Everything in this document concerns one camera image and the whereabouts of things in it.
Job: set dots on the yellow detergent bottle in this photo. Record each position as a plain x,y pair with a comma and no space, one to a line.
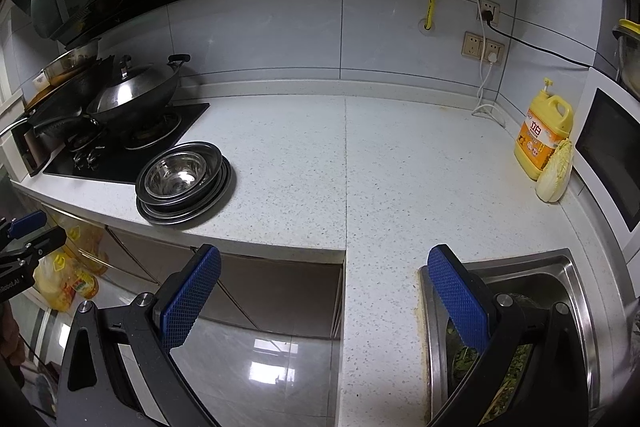
540,142

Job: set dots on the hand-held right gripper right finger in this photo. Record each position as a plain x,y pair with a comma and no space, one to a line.
457,292

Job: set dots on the napa cabbage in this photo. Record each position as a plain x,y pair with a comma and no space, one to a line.
555,177

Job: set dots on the yellow-rimmed glass pot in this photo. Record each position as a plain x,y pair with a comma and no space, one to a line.
629,57

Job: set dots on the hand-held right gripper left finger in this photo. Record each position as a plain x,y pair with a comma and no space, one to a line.
192,292

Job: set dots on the white microwave oven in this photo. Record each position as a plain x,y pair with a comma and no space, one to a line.
615,147

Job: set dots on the steel sink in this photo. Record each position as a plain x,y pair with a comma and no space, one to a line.
580,307

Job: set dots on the green vegetables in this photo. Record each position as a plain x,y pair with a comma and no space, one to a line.
462,357

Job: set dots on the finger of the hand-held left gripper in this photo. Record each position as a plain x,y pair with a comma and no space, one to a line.
45,243
27,225

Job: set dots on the black wok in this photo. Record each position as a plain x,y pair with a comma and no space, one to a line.
150,99

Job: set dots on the person's left forearm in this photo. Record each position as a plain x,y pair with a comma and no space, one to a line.
10,342

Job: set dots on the large steel bowl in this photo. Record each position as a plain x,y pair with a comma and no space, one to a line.
214,164

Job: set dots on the double wall socket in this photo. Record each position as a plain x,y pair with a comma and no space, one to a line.
475,44

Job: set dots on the steel frying pan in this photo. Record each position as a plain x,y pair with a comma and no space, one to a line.
70,62

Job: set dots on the yellow plastic bag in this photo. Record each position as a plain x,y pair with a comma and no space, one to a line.
55,277

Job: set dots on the black glass gas stove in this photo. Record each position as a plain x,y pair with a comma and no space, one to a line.
115,164

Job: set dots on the large labelled steel plate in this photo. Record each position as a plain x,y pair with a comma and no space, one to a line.
200,219

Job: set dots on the steel wok lid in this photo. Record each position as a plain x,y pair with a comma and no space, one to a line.
130,89

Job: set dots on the medium steel bowl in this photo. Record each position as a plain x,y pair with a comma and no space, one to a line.
157,167

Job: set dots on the single wall socket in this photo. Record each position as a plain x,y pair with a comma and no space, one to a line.
490,9

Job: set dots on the dark frying pan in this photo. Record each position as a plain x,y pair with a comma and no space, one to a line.
60,117

